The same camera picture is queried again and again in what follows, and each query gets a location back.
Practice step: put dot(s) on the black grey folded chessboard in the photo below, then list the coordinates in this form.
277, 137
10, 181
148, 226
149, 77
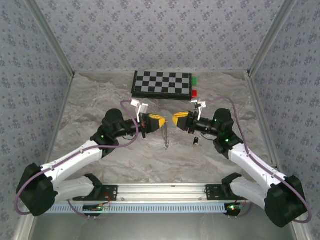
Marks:
162, 82

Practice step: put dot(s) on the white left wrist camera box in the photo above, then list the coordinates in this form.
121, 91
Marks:
143, 108

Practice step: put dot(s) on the aluminium frame post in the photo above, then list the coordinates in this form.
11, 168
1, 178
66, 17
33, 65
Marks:
270, 37

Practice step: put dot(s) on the red toy block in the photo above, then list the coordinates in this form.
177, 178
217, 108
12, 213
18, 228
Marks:
195, 94

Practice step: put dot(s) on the green toy block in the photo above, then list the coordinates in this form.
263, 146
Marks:
194, 81

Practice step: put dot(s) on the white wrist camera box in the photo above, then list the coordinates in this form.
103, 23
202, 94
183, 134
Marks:
202, 103
143, 108

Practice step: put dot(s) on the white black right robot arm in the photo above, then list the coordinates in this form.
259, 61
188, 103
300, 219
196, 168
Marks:
255, 165

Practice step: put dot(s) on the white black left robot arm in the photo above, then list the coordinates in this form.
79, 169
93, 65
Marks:
75, 156

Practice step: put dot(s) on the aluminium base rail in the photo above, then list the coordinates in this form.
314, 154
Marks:
162, 192

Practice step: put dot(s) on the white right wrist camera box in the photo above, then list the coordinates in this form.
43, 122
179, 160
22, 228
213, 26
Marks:
202, 103

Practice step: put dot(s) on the small black circuit board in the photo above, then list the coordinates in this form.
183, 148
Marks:
235, 207
93, 207

